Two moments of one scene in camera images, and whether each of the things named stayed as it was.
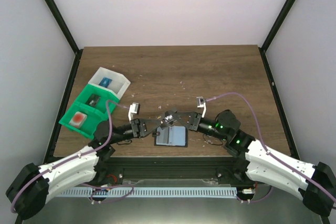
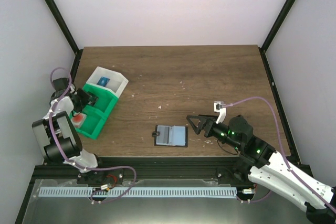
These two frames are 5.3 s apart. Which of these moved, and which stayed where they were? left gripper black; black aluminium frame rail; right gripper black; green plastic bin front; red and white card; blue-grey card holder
Moved: right gripper black; left gripper black
Stayed: black aluminium frame rail; red and white card; green plastic bin front; blue-grey card holder
